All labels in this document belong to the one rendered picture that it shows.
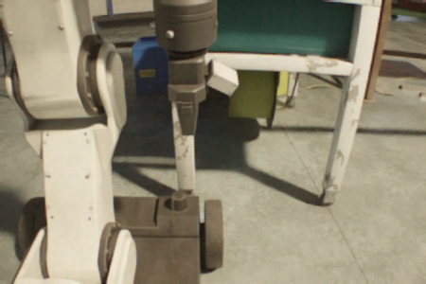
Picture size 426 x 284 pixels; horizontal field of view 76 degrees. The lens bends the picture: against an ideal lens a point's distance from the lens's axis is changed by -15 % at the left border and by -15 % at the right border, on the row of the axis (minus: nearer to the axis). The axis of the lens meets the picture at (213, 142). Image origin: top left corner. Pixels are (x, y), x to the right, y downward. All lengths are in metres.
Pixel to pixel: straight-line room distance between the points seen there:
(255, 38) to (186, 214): 0.51
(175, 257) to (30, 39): 0.56
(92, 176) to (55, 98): 0.15
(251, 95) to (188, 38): 0.93
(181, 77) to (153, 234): 0.47
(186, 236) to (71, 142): 0.39
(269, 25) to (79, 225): 0.68
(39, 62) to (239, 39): 0.56
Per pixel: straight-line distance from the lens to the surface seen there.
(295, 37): 0.91
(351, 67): 0.92
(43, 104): 0.54
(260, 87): 1.32
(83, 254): 0.60
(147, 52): 1.97
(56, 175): 0.59
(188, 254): 0.78
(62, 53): 0.49
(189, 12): 0.41
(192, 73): 0.45
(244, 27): 0.89
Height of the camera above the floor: 0.78
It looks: 31 degrees down
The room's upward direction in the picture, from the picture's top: straight up
